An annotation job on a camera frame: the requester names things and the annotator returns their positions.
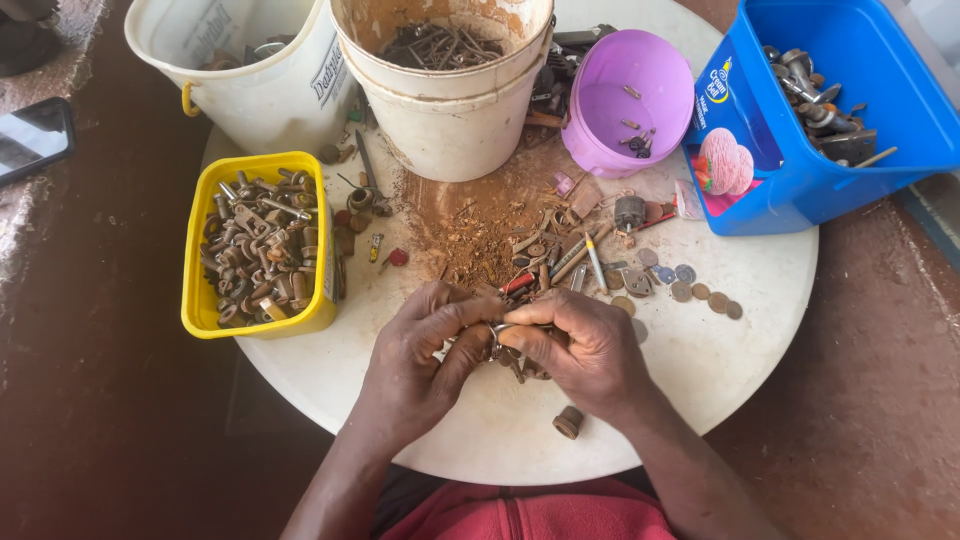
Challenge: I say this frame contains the heap of dark metal parts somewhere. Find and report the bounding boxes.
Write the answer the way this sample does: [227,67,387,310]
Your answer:
[522,24,620,150]

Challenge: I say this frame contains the dirty white plastic bucket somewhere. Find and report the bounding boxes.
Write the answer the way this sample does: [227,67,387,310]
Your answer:
[341,30,555,184]

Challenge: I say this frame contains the scattered coins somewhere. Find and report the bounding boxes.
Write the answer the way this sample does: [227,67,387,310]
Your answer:
[604,246,744,346]

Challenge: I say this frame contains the long rusty metal rod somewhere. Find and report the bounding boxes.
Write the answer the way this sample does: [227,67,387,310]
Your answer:
[354,129,382,193]

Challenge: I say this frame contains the person's left hand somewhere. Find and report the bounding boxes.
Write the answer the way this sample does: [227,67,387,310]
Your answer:
[358,281,508,445]

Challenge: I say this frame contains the purple plastic tub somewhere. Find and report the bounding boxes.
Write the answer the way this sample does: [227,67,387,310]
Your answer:
[561,29,696,180]

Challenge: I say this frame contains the white bucket with yellow handle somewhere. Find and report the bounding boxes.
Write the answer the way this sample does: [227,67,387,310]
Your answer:
[124,0,361,157]

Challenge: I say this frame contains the rusty keys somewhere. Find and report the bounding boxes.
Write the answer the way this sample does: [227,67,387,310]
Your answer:
[483,321,555,385]

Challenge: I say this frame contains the black smartphone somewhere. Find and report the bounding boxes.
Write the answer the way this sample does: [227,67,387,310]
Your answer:
[0,96,77,188]

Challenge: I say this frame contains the yellow plastic tub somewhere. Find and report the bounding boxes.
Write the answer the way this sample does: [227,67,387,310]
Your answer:
[180,151,340,340]

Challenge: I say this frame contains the dark object on floor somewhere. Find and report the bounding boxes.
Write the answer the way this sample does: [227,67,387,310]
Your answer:
[0,0,63,78]

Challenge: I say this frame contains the person's right hand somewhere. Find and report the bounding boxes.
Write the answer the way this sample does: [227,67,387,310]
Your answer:
[498,288,658,430]

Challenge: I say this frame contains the metal scraps in handled bucket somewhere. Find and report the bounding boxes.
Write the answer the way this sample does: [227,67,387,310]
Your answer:
[198,33,297,73]

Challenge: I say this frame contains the rust-stained white bucket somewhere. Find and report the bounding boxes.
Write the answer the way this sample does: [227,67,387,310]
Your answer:
[330,0,557,102]

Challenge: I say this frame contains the red pen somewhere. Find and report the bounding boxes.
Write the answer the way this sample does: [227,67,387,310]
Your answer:
[633,206,680,232]

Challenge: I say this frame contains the heap of rusty nails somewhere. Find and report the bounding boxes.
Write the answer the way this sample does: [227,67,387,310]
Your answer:
[377,22,505,72]

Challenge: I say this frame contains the red-handled small tool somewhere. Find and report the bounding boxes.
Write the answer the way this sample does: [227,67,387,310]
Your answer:
[498,270,538,296]

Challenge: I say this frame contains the white and yellow pen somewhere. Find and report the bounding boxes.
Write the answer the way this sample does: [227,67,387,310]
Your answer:
[584,231,609,296]

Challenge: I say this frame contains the blue ice cream tub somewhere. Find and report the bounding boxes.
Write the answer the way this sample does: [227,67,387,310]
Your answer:
[681,0,960,237]

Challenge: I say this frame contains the pile of rusty scrap pieces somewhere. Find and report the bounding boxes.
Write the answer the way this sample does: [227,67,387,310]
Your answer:
[442,171,639,301]

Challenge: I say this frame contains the heap of grey metal fittings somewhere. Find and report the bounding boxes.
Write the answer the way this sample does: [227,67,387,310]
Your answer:
[762,45,899,169]

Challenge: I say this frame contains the rusty cylindrical nut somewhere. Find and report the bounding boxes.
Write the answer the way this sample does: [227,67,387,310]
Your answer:
[552,405,585,441]

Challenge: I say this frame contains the person's red shirt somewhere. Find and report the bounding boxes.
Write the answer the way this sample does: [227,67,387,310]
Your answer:
[381,478,678,540]

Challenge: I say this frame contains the white plastic packet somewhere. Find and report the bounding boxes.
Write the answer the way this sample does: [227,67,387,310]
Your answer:
[672,179,706,222]

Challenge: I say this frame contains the heap of rusty bolts and nuts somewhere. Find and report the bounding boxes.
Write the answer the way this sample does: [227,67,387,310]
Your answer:
[198,168,321,329]

